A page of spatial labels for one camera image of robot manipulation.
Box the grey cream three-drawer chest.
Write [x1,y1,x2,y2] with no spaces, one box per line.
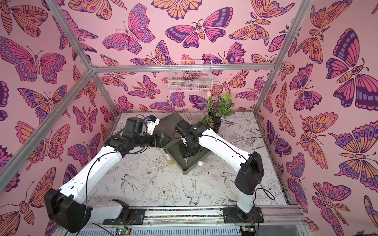
[154,112,191,165]

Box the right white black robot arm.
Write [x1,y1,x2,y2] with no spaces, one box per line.
[175,120,264,214]

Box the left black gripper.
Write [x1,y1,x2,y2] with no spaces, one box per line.
[134,132,172,148]

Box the white wire wall basket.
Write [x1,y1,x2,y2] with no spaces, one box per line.
[166,60,214,92]

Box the aluminium front rail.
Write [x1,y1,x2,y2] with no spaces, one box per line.
[63,206,305,228]

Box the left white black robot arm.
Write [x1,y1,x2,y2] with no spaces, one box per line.
[44,116,171,233]

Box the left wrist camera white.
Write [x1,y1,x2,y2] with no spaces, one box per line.
[147,115,160,135]

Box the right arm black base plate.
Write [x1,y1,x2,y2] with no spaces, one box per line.
[221,206,264,224]

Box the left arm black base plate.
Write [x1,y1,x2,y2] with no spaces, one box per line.
[103,208,146,226]

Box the potted green plant pink tulip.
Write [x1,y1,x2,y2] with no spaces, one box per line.
[202,90,235,133]

